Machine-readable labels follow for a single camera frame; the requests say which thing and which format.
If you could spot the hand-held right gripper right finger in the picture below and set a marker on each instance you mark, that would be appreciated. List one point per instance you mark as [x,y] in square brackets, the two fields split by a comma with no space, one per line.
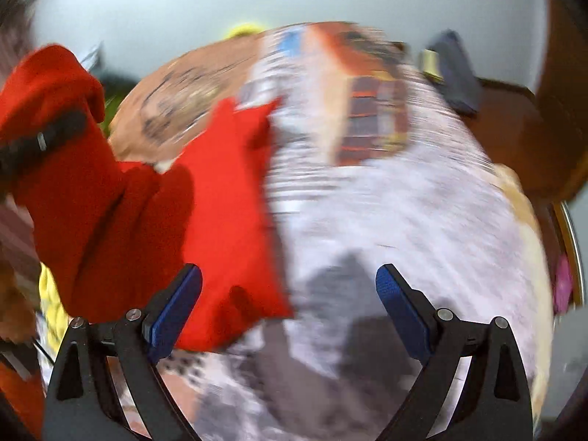
[404,312]

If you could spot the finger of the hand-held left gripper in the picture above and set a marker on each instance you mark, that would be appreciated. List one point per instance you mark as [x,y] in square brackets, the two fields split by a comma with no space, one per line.
[43,140]

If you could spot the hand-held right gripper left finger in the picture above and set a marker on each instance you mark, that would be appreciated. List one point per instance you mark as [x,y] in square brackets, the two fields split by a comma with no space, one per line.
[177,312]

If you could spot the red zip jacket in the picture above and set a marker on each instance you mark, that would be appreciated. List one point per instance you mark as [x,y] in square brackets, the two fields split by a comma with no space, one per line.
[220,193]

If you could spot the person's left forearm orange sleeve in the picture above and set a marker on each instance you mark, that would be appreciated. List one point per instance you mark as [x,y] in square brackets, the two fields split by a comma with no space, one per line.
[20,399]

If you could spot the green cloth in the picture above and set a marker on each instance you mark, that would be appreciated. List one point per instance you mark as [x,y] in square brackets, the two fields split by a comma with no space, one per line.
[109,115]

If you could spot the printed blanket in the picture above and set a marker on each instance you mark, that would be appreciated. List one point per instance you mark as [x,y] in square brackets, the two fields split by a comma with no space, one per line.
[390,193]

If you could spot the yellow printed garment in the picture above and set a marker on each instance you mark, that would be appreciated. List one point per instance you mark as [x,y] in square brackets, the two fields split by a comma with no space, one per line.
[50,303]

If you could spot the pink item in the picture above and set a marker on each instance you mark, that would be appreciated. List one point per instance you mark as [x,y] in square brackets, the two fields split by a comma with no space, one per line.
[562,285]

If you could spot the brown wooden furniture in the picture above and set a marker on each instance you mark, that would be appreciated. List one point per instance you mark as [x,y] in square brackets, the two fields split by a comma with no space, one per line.
[533,138]

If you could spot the yellow-green pillow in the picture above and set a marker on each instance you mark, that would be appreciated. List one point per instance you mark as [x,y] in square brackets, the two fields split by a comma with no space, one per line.
[243,31]

